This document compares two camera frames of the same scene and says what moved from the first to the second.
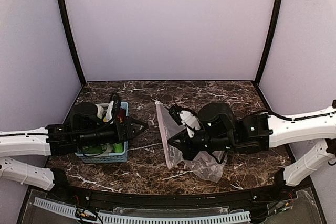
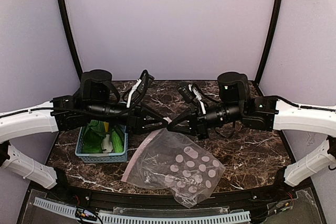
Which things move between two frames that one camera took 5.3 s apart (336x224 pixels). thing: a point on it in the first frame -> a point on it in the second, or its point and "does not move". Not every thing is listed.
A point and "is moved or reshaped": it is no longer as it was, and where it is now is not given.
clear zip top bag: [204, 163] is moved or reshaped
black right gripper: [188, 145] -> [200, 123]
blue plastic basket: [122, 157] does not move
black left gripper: [125, 129] -> [134, 120]
